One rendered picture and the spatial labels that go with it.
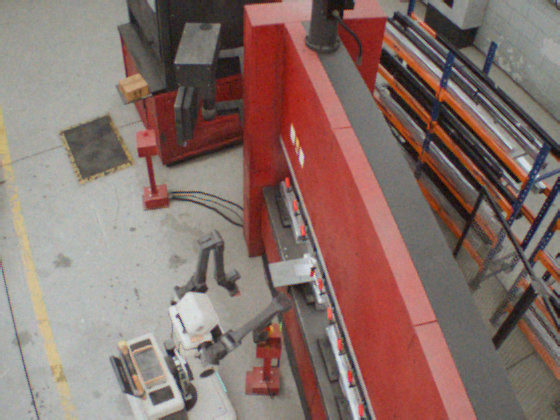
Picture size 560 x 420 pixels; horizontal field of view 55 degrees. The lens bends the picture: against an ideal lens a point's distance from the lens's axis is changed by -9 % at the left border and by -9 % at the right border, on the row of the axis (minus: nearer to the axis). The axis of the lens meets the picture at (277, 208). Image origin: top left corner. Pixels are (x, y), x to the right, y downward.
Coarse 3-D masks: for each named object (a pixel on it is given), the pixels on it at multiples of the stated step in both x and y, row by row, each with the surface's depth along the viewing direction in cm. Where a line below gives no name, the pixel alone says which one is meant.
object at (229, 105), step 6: (216, 102) 449; (222, 102) 449; (228, 102) 449; (234, 102) 450; (240, 102) 450; (216, 108) 444; (222, 108) 444; (228, 108) 445; (234, 108) 448; (240, 108) 445; (216, 114) 450; (222, 114) 449; (228, 114) 450; (240, 114) 441; (240, 120) 446
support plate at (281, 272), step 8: (272, 264) 380; (280, 264) 380; (288, 264) 380; (272, 272) 376; (280, 272) 376; (288, 272) 376; (272, 280) 372; (280, 280) 372; (288, 280) 372; (296, 280) 372; (304, 280) 373; (312, 280) 373
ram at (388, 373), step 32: (288, 64) 345; (288, 96) 359; (288, 128) 373; (320, 128) 298; (320, 160) 309; (320, 192) 319; (320, 224) 329; (352, 224) 270; (320, 256) 341; (352, 256) 277; (352, 288) 284; (384, 288) 239; (352, 320) 292; (384, 320) 243; (384, 352) 248; (384, 384) 253; (416, 384) 215; (384, 416) 259; (416, 416) 218
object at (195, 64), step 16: (192, 32) 384; (208, 32) 384; (192, 48) 371; (208, 48) 371; (176, 64) 360; (192, 64) 360; (208, 64) 360; (192, 80) 370; (208, 80) 370; (208, 96) 430; (208, 112) 442
